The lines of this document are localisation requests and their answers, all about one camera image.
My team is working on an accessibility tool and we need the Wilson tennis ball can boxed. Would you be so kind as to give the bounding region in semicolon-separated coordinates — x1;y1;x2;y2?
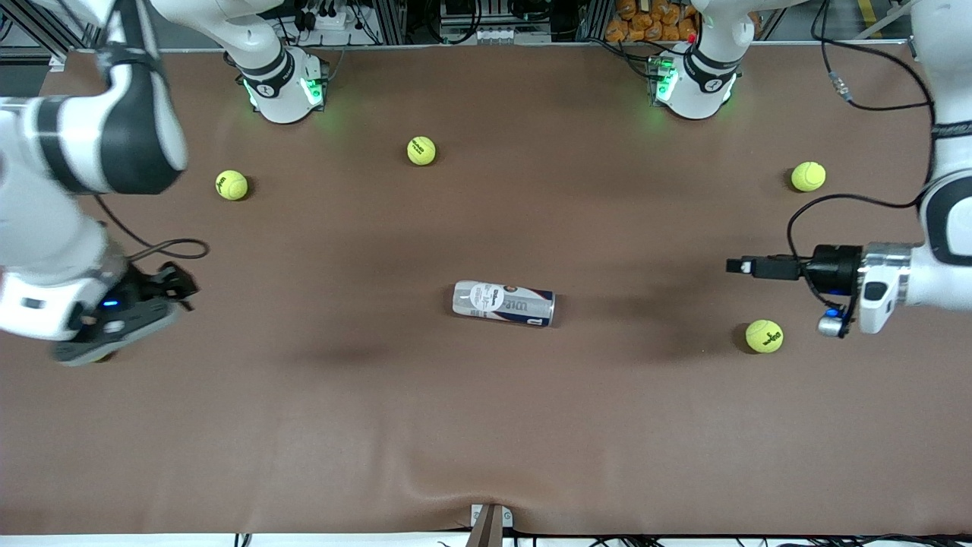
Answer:
453;280;556;328

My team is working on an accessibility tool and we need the orange items pile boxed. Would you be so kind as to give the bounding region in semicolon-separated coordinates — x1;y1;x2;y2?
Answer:
605;0;699;43

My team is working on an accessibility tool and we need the brown table cloth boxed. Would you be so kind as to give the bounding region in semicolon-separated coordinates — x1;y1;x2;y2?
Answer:
0;42;972;536

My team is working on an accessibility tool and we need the white power strip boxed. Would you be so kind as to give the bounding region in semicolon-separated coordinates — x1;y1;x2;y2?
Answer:
300;0;369;35

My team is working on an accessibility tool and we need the brown wooden bar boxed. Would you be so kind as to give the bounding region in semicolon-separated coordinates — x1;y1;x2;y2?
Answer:
465;505;504;547

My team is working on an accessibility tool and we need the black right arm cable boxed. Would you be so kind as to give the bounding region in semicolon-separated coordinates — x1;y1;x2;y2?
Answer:
95;194;210;263

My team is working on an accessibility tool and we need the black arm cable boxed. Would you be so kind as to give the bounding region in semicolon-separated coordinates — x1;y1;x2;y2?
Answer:
95;194;210;263
786;0;936;305

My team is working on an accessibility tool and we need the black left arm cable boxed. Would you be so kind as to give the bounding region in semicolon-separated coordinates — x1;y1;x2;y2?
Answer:
786;0;936;305

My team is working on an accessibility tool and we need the aluminium frame post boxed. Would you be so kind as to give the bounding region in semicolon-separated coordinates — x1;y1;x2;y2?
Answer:
579;0;613;43
374;0;411;45

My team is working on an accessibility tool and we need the silver metal bracket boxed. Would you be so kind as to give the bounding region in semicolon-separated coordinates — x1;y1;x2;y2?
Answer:
469;503;515;530

